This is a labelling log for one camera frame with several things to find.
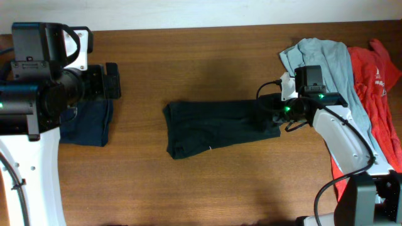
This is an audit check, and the dark green shirt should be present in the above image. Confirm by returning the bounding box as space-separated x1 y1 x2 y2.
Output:
163 100 281 160

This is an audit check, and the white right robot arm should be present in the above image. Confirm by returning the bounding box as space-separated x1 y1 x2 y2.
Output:
257 93 401 226

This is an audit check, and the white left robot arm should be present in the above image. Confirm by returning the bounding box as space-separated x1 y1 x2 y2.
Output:
1 61 121 225

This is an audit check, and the folded navy blue shirt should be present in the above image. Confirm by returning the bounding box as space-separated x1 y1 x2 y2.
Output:
60 100 114 147

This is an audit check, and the light blue shirt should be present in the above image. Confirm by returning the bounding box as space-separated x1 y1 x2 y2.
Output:
280 38 386 160

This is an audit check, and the red shirt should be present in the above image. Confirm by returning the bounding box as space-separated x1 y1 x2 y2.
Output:
331 38 402 202

